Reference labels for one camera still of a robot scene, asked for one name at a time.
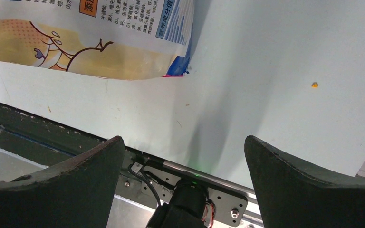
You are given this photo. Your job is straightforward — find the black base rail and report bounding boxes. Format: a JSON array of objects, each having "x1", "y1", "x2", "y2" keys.
[{"x1": 0, "y1": 103, "x2": 264, "y2": 228}]

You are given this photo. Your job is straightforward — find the pink blue pet food bag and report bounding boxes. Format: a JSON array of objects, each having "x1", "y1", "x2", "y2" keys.
[{"x1": 0, "y1": 0, "x2": 195, "y2": 80}]

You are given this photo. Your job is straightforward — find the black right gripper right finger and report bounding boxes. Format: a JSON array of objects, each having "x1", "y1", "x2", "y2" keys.
[{"x1": 244, "y1": 135, "x2": 365, "y2": 228}]

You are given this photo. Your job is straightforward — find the stray kibble piece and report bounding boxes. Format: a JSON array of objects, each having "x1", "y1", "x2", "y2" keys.
[{"x1": 311, "y1": 82, "x2": 318, "y2": 88}]

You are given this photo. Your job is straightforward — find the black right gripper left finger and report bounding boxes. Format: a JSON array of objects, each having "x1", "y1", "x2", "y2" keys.
[{"x1": 0, "y1": 136, "x2": 125, "y2": 228}]

